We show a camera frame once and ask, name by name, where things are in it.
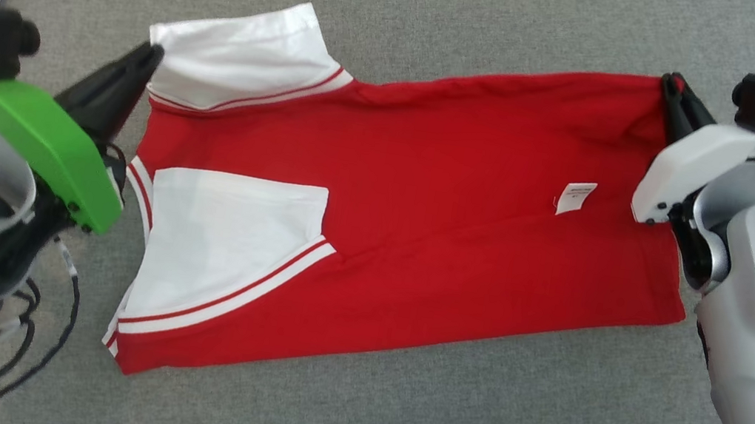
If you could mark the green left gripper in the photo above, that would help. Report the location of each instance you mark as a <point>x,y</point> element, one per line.
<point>51,141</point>

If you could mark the red white-sleeved jersey shirt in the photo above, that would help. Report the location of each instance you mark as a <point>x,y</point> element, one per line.
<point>417,248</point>

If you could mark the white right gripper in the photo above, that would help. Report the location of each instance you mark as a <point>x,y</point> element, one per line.
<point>699,163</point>

